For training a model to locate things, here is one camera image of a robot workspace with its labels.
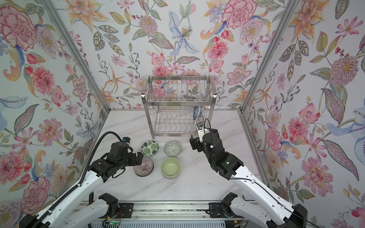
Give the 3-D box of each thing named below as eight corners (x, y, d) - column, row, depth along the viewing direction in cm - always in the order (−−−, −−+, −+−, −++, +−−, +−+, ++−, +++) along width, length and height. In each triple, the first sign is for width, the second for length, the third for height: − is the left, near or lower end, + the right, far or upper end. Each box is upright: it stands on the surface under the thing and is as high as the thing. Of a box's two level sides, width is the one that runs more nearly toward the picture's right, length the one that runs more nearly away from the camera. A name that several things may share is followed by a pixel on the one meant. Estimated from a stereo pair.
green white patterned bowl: (163, 156, 95) (163, 153, 92) (164, 143, 102) (164, 140, 98) (182, 157, 95) (182, 153, 92) (182, 144, 102) (182, 140, 98)
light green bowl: (161, 180, 85) (159, 175, 78) (163, 163, 92) (161, 157, 85) (180, 180, 85) (180, 175, 78) (180, 163, 92) (180, 157, 85)
